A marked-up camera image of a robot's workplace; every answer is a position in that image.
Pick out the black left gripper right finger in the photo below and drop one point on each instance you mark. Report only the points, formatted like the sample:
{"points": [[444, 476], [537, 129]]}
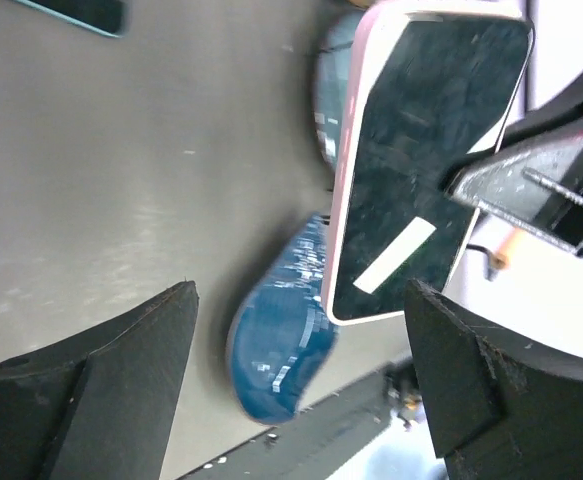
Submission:
{"points": [[499, 405]]}

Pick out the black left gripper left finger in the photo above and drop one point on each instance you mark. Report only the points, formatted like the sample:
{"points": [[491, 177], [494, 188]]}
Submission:
{"points": [[99, 404]]}

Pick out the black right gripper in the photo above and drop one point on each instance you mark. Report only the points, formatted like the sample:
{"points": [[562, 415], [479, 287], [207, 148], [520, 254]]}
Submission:
{"points": [[535, 185]]}

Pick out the black phone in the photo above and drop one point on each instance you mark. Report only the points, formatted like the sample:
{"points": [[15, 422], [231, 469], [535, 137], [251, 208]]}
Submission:
{"points": [[421, 165]]}

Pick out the pink phone case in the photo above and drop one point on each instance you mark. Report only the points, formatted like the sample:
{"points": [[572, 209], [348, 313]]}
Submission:
{"points": [[351, 125]]}

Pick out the teal-edged phone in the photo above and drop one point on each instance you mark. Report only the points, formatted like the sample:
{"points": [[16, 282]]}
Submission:
{"points": [[104, 17]]}

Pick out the blue shell-shaped dish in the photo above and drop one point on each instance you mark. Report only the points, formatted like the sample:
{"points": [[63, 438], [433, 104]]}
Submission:
{"points": [[280, 336]]}

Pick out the grey-teal plate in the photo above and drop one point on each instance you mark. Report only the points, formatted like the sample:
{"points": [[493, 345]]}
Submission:
{"points": [[330, 81]]}

